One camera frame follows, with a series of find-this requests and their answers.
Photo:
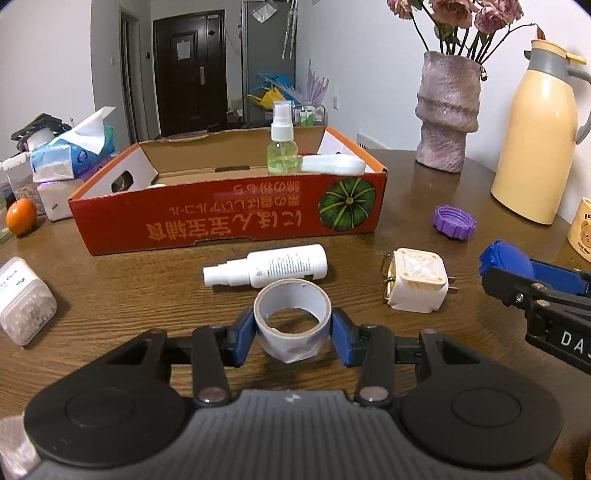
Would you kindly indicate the green spray bottle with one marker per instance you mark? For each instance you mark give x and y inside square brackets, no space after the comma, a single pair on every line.
[282,153]

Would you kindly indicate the dark brown door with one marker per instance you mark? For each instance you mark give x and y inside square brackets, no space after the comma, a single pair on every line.
[190,73]

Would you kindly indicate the pink textured vase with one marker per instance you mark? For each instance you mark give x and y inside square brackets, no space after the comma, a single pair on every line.
[448,107]

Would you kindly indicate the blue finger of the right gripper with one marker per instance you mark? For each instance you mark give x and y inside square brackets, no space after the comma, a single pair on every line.
[572,281]

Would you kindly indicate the blue tissue pack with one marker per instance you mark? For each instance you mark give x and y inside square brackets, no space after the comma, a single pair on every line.
[72,153]

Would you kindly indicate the black gadget on container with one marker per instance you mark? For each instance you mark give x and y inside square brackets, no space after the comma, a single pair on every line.
[41,130]

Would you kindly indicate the white tape roll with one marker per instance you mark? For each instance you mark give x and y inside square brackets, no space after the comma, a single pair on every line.
[293,318]

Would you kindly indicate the orange fruit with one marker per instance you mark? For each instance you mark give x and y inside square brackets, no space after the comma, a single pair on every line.
[21,217]

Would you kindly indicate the cream thermos jug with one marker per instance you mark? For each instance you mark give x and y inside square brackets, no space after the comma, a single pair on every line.
[542,133]

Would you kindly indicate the purple gear cap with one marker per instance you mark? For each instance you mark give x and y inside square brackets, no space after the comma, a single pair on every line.
[454,222]

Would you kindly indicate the dried pink roses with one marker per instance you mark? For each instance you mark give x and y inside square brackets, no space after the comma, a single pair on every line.
[464,28]

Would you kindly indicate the purple tissue pack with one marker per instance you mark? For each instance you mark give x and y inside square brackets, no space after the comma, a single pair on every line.
[54,194]

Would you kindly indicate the clear food container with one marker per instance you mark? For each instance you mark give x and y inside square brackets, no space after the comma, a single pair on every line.
[18,180]

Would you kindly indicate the cotton swab box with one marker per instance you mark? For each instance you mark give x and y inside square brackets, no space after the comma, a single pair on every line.
[27,303]

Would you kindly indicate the white spray bottle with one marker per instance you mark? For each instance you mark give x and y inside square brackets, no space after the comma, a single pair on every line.
[261,268]

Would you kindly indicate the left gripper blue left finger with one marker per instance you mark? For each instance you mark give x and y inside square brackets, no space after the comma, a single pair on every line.
[228,344]

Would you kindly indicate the red cardboard box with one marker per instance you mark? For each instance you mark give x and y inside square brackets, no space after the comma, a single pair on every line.
[218,187]

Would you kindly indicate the blue gear cap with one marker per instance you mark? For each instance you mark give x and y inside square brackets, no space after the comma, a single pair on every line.
[506,256]

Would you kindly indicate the cream bear mug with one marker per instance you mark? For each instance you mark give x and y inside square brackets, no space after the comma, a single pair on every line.
[579,235]

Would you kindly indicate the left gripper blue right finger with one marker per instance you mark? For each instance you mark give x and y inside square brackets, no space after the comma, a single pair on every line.
[354,343]

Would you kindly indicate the white cube charger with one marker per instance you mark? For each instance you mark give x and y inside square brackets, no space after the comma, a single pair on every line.
[415,281]

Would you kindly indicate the grey refrigerator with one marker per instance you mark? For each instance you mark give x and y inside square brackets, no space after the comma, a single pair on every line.
[262,47]

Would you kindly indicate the metal trolley rack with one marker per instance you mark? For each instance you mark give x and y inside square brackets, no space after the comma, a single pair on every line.
[309,115]

